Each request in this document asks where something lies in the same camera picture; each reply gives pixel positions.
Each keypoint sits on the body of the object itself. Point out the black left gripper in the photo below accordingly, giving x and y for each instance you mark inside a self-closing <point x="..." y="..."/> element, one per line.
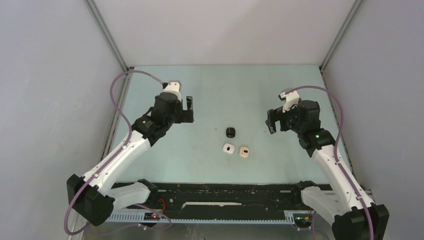
<point x="187" y="115"/>

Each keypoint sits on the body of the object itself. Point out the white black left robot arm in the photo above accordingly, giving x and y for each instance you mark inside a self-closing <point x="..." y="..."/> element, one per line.
<point x="94" y="196"/>

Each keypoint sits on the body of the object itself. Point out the white charging case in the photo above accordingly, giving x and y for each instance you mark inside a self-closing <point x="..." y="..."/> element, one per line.
<point x="228" y="148"/>

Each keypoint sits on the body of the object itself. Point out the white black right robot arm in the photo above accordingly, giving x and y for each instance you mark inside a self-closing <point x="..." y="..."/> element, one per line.
<point x="353" y="215"/>

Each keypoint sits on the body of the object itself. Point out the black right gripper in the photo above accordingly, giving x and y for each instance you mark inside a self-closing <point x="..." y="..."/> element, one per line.
<point x="273" y="115"/>

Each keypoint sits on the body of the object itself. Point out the pink charging case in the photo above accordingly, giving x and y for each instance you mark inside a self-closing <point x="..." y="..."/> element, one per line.
<point x="244" y="152"/>

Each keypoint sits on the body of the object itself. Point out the black gold-trimmed charging case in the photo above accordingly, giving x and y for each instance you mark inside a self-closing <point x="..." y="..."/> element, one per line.
<point x="230" y="132"/>

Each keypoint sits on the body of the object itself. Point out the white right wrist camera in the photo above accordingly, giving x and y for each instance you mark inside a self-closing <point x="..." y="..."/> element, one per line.
<point x="289" y="97"/>

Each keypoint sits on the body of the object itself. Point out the grey slotted cable duct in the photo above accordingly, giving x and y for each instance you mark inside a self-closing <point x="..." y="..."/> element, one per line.
<point x="150" y="217"/>

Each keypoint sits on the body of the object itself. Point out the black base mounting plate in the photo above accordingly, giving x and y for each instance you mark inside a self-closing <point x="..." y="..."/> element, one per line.
<point x="207" y="201"/>

